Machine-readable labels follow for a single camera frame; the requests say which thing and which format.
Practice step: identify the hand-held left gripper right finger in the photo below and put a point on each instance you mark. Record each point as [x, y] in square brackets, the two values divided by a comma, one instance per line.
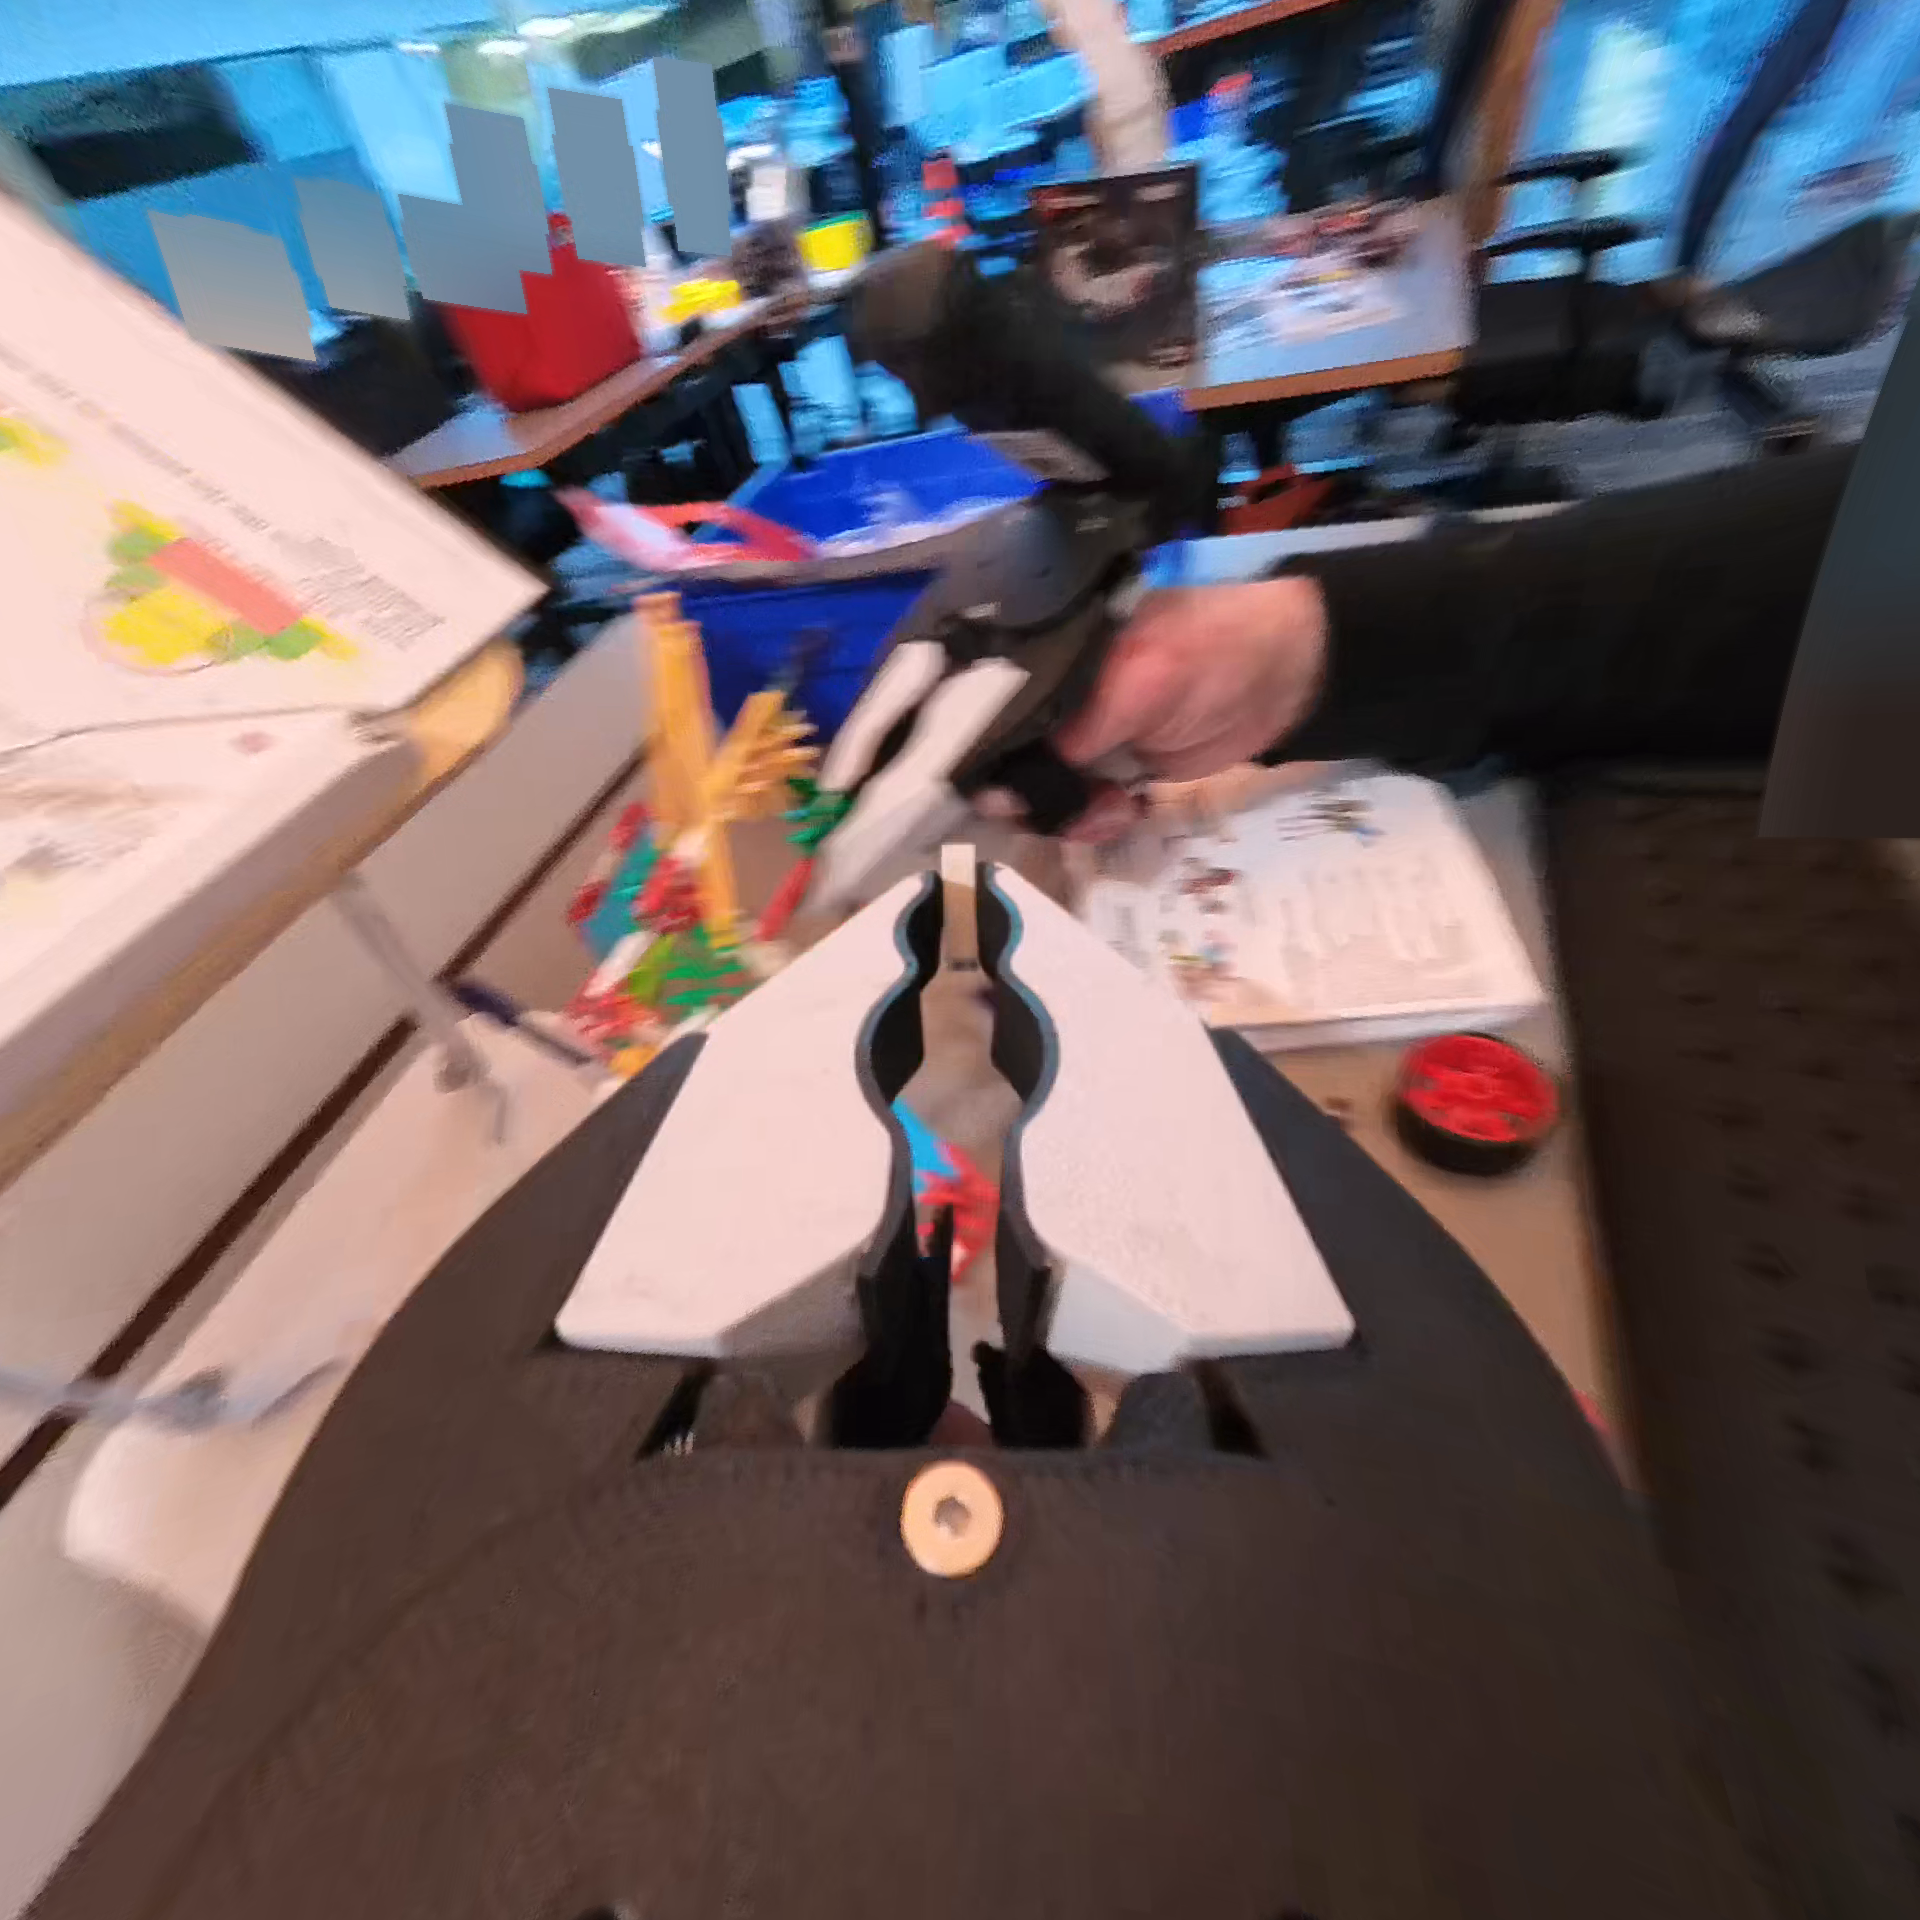
[1185, 1201]

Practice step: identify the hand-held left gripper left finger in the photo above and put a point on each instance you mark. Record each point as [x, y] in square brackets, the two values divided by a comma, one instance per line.
[722, 1201]

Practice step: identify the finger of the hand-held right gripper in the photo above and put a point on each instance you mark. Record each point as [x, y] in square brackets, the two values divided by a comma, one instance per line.
[886, 714]
[932, 763]

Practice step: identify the white axle rod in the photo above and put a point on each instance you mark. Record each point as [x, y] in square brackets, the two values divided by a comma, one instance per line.
[957, 902]

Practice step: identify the colourful construction toy model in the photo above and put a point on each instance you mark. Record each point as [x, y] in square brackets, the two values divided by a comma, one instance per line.
[692, 839]

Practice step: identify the person's right forearm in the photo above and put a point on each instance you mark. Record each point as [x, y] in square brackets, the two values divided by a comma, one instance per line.
[1577, 646]

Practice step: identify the person's right hand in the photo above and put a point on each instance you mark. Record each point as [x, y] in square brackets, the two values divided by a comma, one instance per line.
[1201, 674]

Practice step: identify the blue plastic bin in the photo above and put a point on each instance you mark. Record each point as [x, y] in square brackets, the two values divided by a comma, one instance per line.
[839, 600]

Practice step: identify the white instruction booklet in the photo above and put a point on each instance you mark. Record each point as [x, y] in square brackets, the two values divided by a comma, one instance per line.
[1321, 915]

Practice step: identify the red container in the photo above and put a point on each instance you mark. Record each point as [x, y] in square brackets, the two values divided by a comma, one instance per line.
[556, 329]

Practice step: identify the white document stand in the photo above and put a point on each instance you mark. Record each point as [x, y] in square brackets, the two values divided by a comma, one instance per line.
[226, 902]

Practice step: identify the black office chair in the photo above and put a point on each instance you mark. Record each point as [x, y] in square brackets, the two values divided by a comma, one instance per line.
[1561, 315]

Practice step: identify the black perforated chair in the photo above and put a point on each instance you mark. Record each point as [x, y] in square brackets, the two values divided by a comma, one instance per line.
[1770, 1201]

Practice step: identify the printed instruction sheet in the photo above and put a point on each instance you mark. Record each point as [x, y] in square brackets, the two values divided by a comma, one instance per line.
[181, 523]

